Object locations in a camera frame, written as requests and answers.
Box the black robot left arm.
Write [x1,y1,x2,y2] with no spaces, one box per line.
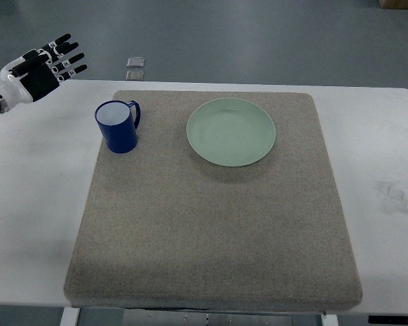
[0,33,87,114]

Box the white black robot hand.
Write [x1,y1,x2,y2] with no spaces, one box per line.
[0,33,88,112]

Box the upper metal floor plate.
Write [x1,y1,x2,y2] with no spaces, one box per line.
[126,57,145,68]

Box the light green plate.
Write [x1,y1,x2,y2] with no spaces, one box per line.
[186,98,276,167]

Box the metal table frame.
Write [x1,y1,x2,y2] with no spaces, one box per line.
[59,306,337,326]

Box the blue mug white inside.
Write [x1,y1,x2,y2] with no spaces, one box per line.
[95,100,141,153]

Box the lower metal floor plate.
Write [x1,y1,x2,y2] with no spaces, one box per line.
[126,70,144,81]

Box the cardboard box corner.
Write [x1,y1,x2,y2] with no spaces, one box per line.
[378,0,408,10]

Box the beige felt mat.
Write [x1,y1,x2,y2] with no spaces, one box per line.
[64,90,362,312]

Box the metal floor plate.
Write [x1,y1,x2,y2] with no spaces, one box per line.
[126,57,145,68]
[126,70,144,81]

